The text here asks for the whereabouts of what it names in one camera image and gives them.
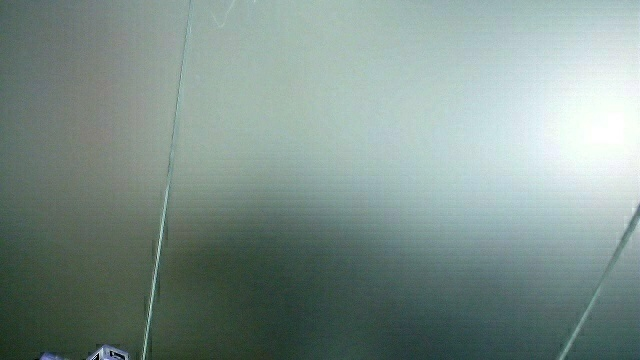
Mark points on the person's right hand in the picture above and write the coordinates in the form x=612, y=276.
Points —
x=107, y=354

